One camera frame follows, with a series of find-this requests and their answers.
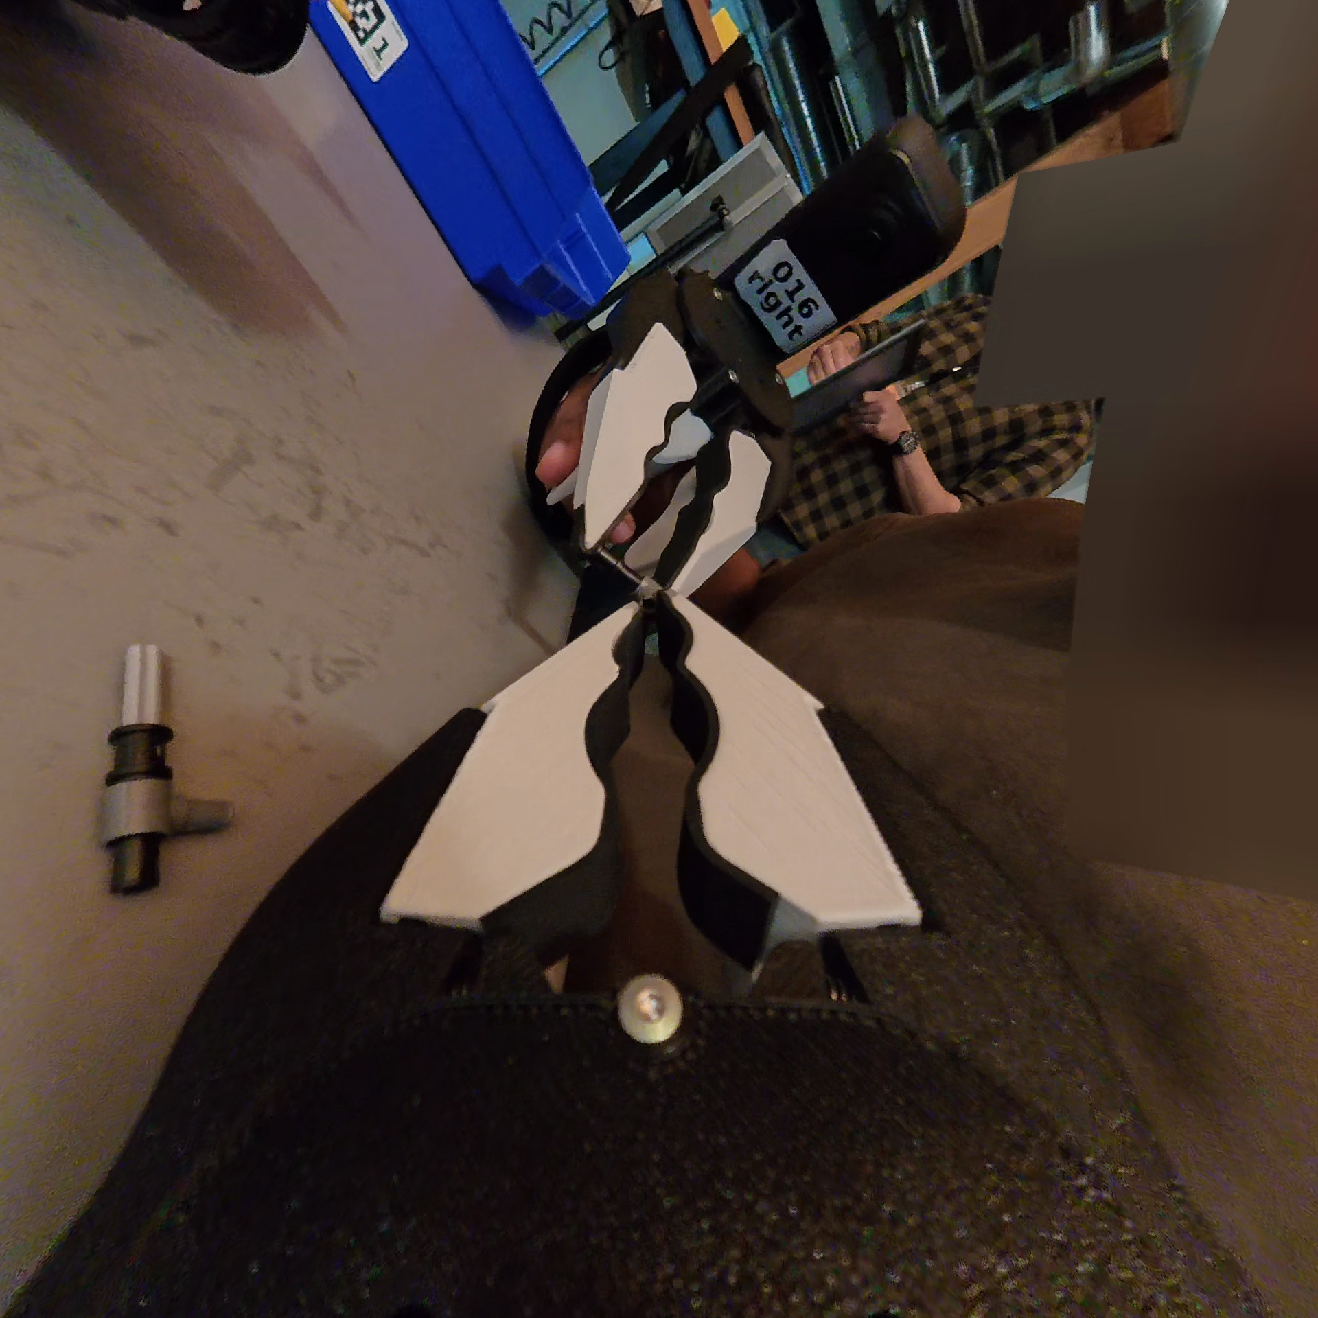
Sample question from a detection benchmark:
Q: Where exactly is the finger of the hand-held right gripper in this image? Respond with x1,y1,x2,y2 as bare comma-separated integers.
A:
572,318,708,555
623,427,776,601

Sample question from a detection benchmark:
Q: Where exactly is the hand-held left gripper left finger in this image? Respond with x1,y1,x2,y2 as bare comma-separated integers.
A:
380,600,651,936

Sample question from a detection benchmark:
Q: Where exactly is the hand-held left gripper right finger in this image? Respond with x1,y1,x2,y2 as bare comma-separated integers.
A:
651,593,926,1001

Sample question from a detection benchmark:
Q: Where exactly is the short black grey pin connector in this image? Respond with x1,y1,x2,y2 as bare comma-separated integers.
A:
592,545,664,619

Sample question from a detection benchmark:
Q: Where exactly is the long grey black axle assembly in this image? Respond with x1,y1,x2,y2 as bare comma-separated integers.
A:
100,642,237,895

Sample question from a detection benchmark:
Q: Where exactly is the person's right hand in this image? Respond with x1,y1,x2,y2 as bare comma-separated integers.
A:
536,379,598,494

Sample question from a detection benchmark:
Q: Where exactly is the dark tablet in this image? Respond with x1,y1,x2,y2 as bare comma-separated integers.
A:
791,318,929,434

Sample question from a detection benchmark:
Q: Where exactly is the grey metal case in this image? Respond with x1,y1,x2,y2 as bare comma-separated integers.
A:
640,133,808,281

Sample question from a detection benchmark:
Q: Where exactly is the rack of metal pipes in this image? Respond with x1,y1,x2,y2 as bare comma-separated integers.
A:
763,0,1238,187

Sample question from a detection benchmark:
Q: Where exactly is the wooden shelf board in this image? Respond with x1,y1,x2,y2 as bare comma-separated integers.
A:
778,77,1187,377

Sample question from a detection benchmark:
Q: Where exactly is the blue plastic bin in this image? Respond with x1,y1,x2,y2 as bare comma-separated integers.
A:
307,0,634,331

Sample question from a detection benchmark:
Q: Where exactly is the yellow black toy tracked vehicle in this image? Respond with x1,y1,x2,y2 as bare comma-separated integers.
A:
121,0,314,75

